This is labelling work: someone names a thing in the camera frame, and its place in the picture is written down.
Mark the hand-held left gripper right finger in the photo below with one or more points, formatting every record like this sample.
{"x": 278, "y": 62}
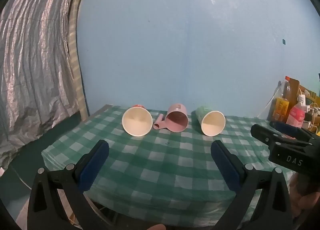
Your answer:
{"x": 223, "y": 162}

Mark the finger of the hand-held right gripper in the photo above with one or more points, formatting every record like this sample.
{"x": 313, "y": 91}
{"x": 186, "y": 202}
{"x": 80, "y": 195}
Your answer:
{"x": 287, "y": 128}
{"x": 260, "y": 132}

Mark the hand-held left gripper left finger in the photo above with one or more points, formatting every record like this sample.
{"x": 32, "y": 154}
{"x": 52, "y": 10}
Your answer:
{"x": 96, "y": 159}

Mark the green print paper cup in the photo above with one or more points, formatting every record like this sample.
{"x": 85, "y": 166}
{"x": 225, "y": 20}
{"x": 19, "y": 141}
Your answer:
{"x": 213, "y": 123}

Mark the red print paper cup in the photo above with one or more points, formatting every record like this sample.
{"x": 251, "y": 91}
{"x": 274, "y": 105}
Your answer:
{"x": 137, "y": 122}

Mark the person's right hand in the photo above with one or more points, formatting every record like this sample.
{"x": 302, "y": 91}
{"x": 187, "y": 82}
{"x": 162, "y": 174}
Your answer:
{"x": 306, "y": 195}

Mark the pink label bottle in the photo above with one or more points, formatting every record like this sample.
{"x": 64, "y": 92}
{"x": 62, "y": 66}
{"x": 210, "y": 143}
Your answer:
{"x": 295, "y": 116}

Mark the orange cap bottle yellow label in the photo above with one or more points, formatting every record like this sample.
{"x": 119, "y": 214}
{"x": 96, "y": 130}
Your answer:
{"x": 281, "y": 104}

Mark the white power strip with plugs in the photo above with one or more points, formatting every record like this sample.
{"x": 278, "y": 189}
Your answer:
{"x": 312, "y": 117}

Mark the wooden rack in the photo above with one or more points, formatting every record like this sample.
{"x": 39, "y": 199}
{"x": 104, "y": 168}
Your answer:
{"x": 311, "y": 96}

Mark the green checkered tablecloth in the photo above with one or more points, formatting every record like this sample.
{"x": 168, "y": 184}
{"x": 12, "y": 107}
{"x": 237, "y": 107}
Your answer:
{"x": 165, "y": 165}

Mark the pink plastic mug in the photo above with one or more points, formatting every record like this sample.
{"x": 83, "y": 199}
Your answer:
{"x": 176, "y": 121}

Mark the striped curtain edge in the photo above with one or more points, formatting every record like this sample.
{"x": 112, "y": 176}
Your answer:
{"x": 75, "y": 44}

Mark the silver crinkled curtain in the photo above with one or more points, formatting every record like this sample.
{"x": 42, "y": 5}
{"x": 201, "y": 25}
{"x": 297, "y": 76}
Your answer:
{"x": 32, "y": 57}

